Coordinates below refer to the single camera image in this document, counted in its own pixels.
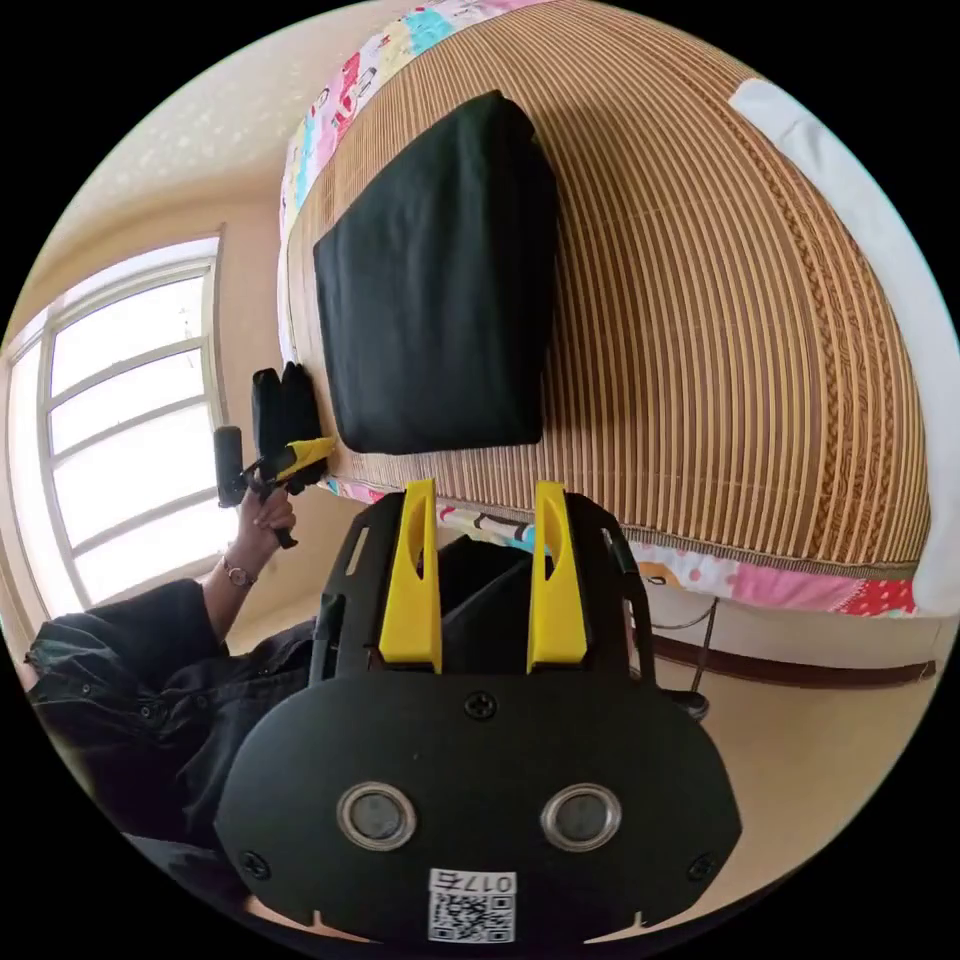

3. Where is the window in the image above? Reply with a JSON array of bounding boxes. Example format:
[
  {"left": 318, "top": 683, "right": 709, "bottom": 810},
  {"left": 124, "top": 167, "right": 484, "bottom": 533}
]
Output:
[{"left": 0, "top": 235, "right": 229, "bottom": 610}]

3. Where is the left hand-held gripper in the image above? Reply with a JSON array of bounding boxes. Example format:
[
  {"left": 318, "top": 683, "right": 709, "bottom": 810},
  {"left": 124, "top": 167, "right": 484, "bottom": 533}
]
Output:
[{"left": 238, "top": 361, "right": 337, "bottom": 550}]

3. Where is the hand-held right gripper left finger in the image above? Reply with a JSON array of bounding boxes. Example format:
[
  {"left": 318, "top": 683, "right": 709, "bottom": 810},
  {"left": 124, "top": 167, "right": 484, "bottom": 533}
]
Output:
[{"left": 377, "top": 479, "right": 445, "bottom": 674}]

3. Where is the white pillow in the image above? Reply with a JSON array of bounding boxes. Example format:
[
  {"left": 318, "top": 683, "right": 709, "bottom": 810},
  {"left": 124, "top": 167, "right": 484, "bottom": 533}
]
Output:
[{"left": 728, "top": 77, "right": 960, "bottom": 618}]

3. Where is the black long sleeve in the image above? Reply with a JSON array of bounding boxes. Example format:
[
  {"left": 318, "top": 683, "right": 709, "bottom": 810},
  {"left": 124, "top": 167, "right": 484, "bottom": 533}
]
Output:
[{"left": 311, "top": 89, "right": 562, "bottom": 456}]

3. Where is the person's left hand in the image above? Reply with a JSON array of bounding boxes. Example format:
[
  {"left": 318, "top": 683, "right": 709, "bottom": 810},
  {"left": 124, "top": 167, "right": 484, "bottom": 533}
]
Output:
[{"left": 233, "top": 485, "right": 298, "bottom": 558}]

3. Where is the bed with woven mat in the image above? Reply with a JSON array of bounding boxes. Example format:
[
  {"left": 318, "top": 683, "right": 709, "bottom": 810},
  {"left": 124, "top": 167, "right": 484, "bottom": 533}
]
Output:
[{"left": 275, "top": 0, "right": 940, "bottom": 625}]

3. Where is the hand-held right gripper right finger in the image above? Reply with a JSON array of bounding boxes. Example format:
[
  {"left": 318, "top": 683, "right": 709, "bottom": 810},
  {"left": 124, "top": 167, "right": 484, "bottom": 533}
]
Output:
[{"left": 526, "top": 480, "right": 589, "bottom": 674}]

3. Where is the person's left forearm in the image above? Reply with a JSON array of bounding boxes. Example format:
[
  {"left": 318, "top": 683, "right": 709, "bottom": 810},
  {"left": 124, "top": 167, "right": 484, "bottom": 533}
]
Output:
[{"left": 200, "top": 536, "right": 261, "bottom": 643}]

